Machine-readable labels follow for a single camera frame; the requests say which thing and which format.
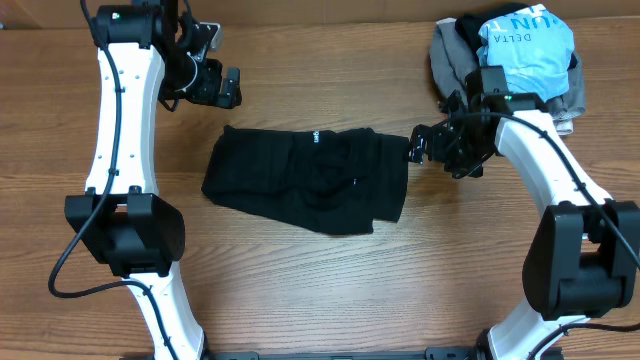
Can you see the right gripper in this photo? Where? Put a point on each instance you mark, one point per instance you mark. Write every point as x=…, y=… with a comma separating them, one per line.
x=436, y=135

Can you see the black t-shirt with logo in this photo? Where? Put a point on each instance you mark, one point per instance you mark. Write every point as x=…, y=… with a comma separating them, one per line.
x=335, y=183

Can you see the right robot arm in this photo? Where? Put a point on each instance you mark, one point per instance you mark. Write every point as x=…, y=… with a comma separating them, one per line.
x=584, y=257

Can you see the black folded garment in pile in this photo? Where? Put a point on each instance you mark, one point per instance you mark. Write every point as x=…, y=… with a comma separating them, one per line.
x=472, y=27

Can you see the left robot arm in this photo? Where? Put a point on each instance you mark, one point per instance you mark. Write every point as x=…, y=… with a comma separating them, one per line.
x=152, y=54

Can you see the beige folded garment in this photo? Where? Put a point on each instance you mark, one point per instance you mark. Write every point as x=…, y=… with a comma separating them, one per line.
x=565, y=125

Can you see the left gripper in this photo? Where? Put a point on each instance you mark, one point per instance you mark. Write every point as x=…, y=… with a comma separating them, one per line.
x=209, y=93

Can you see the grey folded garment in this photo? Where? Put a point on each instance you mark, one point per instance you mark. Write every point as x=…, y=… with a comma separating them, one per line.
x=452, y=65

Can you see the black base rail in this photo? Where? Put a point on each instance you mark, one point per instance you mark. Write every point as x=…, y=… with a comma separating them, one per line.
x=330, y=356

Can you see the light blue folded shirt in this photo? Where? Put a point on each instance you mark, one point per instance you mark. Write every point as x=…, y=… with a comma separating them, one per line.
x=545, y=85

